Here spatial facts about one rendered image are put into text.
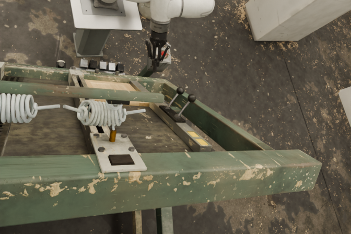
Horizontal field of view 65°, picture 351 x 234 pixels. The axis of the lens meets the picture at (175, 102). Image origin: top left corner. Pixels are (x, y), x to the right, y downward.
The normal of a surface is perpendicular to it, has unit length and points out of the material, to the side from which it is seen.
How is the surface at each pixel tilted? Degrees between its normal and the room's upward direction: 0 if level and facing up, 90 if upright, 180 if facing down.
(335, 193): 0
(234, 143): 90
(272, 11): 90
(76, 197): 35
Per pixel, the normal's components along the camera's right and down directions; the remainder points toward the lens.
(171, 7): 0.36, 0.61
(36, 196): 0.40, 0.31
